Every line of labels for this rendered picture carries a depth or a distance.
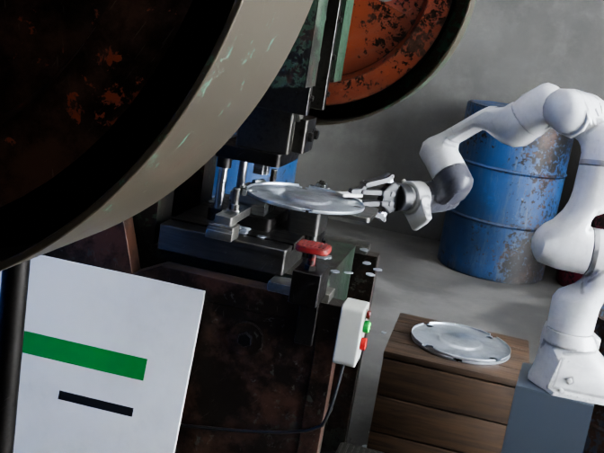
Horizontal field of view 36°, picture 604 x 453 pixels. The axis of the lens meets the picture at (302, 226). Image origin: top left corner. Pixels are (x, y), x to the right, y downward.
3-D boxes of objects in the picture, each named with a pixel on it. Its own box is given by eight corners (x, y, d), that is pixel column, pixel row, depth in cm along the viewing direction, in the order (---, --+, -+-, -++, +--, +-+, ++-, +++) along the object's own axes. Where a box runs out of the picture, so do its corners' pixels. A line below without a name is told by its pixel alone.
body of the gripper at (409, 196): (393, 208, 249) (368, 208, 243) (398, 178, 247) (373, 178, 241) (412, 216, 243) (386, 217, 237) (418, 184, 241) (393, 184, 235)
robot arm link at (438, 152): (547, 139, 233) (459, 207, 250) (514, 82, 240) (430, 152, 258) (524, 134, 225) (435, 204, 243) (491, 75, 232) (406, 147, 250)
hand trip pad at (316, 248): (327, 279, 194) (333, 244, 193) (321, 286, 189) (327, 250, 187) (296, 271, 196) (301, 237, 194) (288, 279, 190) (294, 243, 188)
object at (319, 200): (244, 203, 208) (244, 199, 208) (247, 179, 237) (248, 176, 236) (369, 221, 210) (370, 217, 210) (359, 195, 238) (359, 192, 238)
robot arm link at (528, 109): (561, 51, 220) (596, 66, 231) (505, 97, 230) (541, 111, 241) (598, 114, 211) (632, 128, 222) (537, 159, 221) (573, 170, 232)
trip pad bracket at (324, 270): (316, 345, 202) (331, 260, 197) (306, 360, 192) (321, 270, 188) (290, 339, 203) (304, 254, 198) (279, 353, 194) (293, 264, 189)
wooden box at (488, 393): (505, 442, 291) (528, 340, 283) (503, 500, 255) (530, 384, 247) (381, 413, 298) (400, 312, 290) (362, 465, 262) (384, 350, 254)
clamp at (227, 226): (253, 227, 219) (258, 185, 217) (230, 242, 203) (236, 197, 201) (228, 222, 220) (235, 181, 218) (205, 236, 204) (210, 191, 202)
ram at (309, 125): (319, 151, 228) (339, 30, 221) (305, 158, 214) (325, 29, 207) (253, 138, 231) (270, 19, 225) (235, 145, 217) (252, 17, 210)
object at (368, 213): (370, 258, 230) (379, 206, 227) (360, 271, 216) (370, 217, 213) (274, 238, 235) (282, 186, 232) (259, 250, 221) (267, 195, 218)
